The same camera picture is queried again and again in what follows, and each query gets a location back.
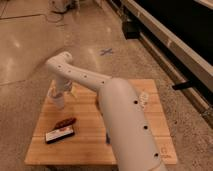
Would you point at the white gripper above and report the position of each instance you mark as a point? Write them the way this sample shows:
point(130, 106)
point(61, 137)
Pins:
point(58, 88)

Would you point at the white ceramic cup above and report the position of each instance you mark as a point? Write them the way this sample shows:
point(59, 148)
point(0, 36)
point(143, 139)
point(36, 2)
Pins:
point(57, 101)

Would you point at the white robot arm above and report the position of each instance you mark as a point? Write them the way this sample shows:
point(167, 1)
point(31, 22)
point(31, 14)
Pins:
point(131, 139)

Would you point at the black white board eraser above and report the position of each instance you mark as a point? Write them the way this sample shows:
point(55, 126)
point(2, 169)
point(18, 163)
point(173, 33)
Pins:
point(58, 134)

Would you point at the wooden table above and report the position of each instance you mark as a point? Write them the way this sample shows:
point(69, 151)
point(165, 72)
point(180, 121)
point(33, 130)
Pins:
point(88, 146)

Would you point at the blue sponge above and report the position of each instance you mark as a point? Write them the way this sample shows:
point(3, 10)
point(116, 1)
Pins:
point(107, 138)

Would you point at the white tube bottle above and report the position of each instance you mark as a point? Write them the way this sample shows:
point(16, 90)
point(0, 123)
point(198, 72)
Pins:
point(144, 98)

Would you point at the black box on floor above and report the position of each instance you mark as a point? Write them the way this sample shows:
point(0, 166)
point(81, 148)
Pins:
point(130, 30)

